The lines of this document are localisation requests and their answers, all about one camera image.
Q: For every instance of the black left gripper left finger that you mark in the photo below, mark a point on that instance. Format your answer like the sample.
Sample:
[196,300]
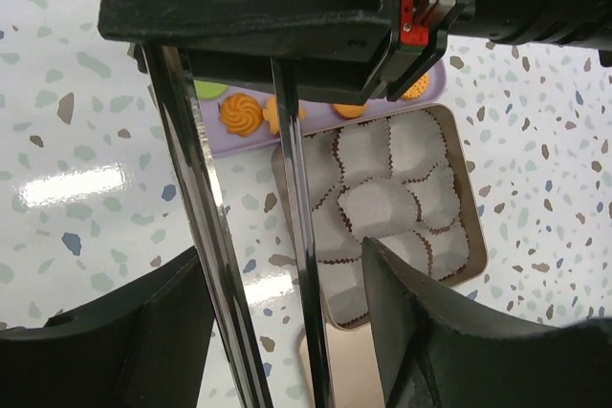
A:
[142,345]

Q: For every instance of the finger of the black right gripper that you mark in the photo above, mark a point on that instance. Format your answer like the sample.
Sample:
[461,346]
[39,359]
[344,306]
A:
[338,30]
[317,80]

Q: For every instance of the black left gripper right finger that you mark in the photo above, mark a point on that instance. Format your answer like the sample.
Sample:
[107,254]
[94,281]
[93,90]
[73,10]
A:
[437,348]

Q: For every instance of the orange maple leaf cookie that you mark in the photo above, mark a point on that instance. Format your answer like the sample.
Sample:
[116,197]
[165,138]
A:
[270,114]

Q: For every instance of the orange swirl cookie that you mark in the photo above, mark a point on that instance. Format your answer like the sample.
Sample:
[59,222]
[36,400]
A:
[241,114]

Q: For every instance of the green round cookie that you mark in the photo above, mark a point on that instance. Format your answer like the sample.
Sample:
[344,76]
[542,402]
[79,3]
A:
[209,90]

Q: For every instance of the silver metal tongs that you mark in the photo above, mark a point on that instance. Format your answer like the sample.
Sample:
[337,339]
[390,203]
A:
[187,139]

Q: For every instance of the orange round cookie lower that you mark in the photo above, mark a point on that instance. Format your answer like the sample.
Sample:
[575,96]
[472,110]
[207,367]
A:
[346,111]

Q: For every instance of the yellow round dotted cookie lower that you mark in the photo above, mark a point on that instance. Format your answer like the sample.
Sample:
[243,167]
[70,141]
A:
[417,89]

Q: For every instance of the gold tin lid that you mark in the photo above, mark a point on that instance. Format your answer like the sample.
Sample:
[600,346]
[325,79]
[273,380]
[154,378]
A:
[354,368]

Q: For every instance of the gold cookie tin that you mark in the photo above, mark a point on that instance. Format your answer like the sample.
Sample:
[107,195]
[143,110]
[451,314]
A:
[400,178]

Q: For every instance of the lilac plastic tray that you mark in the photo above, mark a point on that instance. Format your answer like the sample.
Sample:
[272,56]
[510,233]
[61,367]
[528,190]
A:
[319,116]

